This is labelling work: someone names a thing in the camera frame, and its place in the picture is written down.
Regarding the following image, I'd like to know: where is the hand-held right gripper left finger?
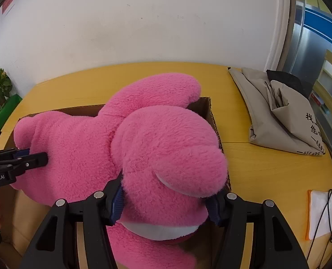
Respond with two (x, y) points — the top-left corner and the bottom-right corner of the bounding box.
(20, 172), (124, 269)

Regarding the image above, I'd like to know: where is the pink plush toy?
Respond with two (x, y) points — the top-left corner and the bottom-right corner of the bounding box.
(13, 73), (230, 269)

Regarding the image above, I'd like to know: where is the white door frame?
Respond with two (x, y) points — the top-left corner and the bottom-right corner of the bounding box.
(264, 0), (292, 73)

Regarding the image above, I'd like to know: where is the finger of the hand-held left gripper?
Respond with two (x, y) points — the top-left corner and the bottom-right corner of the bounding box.
(0, 152), (48, 172)
(0, 148), (31, 163)

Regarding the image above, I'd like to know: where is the thin black cable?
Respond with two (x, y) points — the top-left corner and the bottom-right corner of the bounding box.
(306, 189), (332, 269)

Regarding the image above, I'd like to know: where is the metal door with blue stripe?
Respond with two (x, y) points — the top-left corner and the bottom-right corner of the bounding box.
(283, 0), (332, 90)

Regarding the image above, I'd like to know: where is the grey canvas bag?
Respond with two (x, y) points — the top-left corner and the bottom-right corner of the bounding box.
(228, 67), (328, 157)

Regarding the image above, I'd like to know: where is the green stand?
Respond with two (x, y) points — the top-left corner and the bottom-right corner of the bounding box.
(0, 94), (23, 152)

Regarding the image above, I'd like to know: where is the brown cardboard box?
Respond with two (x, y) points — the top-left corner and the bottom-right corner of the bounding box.
(0, 97), (232, 269)

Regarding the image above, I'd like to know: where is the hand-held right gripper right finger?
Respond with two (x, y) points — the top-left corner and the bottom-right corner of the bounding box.
(205, 192), (309, 269)

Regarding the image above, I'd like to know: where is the red wall sign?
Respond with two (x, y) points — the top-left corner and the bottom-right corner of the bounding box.
(2, 0), (19, 15)

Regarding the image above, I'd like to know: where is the black cloth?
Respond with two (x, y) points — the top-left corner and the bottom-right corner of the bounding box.
(266, 69), (313, 97)

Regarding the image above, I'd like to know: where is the orange-edged white paper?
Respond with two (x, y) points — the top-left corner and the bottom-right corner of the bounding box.
(307, 190), (332, 241)

